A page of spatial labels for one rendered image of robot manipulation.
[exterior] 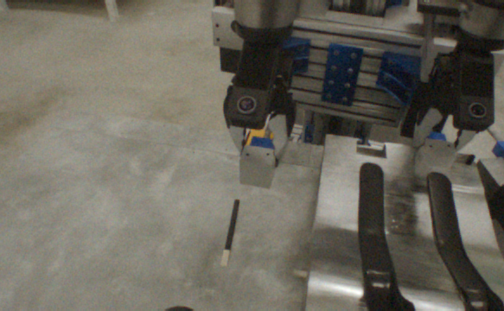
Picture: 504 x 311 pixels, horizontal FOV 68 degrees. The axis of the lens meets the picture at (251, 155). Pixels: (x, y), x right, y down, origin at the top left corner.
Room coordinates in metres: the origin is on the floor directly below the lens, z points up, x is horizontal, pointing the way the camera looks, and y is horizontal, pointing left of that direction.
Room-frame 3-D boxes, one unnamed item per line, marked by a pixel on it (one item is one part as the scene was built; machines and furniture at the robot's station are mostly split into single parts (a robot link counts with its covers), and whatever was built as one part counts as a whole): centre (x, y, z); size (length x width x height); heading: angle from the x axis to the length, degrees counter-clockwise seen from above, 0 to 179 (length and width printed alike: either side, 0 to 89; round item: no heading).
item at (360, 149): (0.50, -0.22, 0.87); 0.05 x 0.05 x 0.04; 77
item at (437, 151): (0.52, -0.33, 0.89); 0.13 x 0.05 x 0.05; 167
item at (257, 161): (0.47, -0.02, 0.92); 0.13 x 0.05 x 0.05; 167
